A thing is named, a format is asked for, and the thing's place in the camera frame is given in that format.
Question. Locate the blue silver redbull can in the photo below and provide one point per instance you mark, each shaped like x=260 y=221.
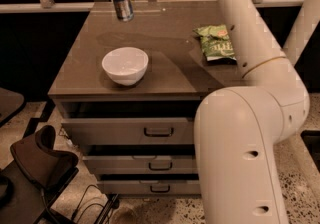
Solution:
x=124 y=10

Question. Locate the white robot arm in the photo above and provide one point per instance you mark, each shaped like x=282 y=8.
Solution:
x=236 y=128

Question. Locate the white bowl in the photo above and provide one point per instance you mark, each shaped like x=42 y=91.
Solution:
x=125 y=66

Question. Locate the green chip bag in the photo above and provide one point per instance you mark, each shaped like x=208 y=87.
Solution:
x=215 y=42

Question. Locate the grey drawer cabinet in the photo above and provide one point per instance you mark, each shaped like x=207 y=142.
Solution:
x=128 y=93

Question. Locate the top grey drawer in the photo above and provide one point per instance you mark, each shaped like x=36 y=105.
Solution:
x=129 y=131

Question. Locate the grey drawer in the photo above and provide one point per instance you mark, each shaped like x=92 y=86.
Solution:
x=152 y=164
x=150 y=187
x=129 y=131

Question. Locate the white pole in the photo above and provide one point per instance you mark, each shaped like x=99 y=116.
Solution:
x=302 y=30

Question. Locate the dark side table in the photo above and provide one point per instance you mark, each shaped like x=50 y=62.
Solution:
x=10 y=104

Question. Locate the middle grey drawer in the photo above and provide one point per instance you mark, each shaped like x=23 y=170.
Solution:
x=152 y=164

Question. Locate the bottom grey drawer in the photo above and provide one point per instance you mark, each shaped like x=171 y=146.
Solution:
x=150 y=187

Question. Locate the dark brown chair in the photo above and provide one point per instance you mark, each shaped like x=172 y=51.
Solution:
x=36 y=177

